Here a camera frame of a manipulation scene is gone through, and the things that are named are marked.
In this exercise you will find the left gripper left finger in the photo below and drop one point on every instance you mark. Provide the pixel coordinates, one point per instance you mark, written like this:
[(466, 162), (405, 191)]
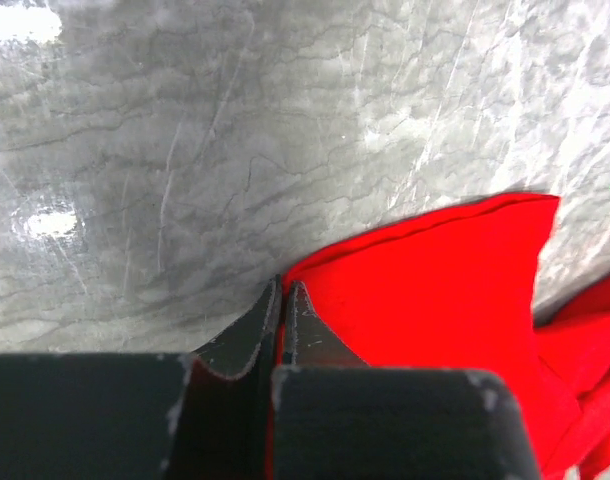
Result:
[(174, 415)]

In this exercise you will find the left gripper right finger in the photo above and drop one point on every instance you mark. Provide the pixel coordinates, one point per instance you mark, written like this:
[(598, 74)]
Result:
[(337, 418)]

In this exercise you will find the red t shirt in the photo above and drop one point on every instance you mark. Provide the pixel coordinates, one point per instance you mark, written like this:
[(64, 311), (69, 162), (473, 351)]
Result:
[(453, 288)]

